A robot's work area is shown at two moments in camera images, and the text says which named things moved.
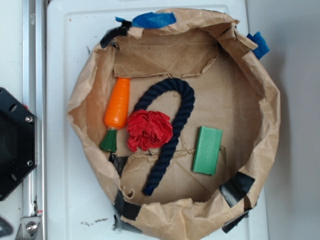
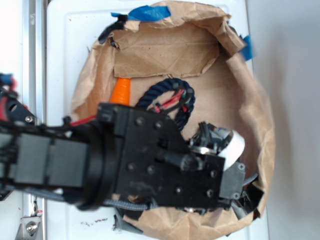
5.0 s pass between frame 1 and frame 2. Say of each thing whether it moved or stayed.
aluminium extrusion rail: stayed
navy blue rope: stayed
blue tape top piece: moved
